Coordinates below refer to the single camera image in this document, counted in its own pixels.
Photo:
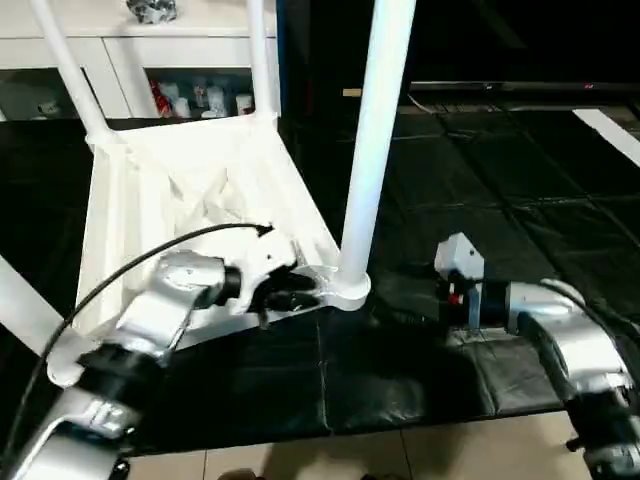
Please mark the white plastic table top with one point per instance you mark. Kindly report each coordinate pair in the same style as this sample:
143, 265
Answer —
180, 180

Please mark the white plastic table leg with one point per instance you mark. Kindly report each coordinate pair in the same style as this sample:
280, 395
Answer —
375, 130
260, 55
25, 305
70, 70

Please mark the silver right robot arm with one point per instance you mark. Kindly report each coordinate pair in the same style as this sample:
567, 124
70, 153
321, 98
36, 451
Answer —
570, 350

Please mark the black work mat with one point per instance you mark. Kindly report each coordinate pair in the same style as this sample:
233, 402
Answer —
500, 200

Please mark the white cup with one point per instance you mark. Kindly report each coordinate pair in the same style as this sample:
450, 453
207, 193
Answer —
243, 103

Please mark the white bottle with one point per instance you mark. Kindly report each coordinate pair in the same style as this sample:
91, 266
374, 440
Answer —
213, 98

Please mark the tan label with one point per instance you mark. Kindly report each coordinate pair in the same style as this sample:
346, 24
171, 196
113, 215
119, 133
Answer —
352, 93

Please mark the red bottle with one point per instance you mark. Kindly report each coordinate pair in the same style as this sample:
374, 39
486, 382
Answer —
162, 100

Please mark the white glass door cabinet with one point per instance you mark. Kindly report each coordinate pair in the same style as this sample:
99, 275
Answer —
120, 45

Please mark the grey metallic ornament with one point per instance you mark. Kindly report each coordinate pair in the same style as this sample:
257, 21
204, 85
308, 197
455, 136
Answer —
152, 9

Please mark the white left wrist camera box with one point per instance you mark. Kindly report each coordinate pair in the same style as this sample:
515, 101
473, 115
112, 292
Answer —
265, 258

